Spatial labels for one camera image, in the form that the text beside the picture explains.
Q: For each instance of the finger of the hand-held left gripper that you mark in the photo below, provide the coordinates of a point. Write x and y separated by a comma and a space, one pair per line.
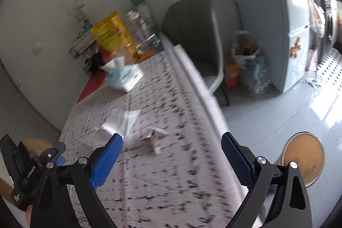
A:
54, 152

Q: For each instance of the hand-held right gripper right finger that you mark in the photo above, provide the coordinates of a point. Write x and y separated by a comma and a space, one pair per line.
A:
236, 160

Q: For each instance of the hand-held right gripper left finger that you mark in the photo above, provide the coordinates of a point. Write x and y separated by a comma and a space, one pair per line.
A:
105, 164

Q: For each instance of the white napkin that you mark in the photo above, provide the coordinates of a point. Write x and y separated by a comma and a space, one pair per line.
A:
117, 123

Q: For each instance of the red white carton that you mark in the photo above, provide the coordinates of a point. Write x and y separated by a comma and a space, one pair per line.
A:
155, 139

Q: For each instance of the beige trash bin blue liner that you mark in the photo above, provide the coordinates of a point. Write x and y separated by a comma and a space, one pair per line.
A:
303, 156

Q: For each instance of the tan cardboard box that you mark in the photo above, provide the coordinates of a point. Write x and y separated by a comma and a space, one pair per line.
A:
37, 146

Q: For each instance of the grey printed tablecloth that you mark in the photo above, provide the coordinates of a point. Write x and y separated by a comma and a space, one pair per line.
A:
165, 177

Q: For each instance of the orange bottle on floor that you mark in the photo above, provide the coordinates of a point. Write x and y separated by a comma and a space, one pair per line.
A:
232, 74

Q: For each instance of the pack of water bottles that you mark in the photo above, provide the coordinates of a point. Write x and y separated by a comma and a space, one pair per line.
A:
257, 75

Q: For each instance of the soft tissue pack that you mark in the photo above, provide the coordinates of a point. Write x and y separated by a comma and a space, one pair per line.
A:
124, 77

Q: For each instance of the black desk rack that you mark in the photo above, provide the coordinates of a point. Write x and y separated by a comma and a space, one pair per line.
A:
82, 46

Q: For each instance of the white flat mop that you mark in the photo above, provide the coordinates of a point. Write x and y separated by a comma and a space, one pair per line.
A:
315, 82

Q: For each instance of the white plastic bag with boxes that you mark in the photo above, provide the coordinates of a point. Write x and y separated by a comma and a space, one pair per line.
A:
245, 49

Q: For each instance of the white paper bag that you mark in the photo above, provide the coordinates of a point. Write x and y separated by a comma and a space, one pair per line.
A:
310, 61

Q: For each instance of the orange figure magnets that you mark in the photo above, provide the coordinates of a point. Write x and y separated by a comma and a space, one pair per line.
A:
296, 47

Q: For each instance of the yellow snack bag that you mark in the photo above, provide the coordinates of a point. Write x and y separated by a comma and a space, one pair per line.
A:
111, 35

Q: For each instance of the clear plastic jug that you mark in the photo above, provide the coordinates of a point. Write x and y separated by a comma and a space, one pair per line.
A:
141, 33

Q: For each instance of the grey upholstered chair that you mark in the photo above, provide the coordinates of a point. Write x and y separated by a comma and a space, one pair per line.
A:
192, 30

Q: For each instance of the white pump bottle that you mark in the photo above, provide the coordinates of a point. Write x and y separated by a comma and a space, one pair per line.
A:
78, 13

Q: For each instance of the pale blue refrigerator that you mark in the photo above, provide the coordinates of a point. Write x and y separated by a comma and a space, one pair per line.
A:
267, 17

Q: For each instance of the dark washing machine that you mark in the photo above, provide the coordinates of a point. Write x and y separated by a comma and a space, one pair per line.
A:
326, 30

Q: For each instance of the tall green box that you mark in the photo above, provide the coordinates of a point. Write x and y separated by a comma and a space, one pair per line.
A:
143, 9

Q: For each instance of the hanging clear plastic bags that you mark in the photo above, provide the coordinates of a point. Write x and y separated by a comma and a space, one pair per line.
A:
317, 19

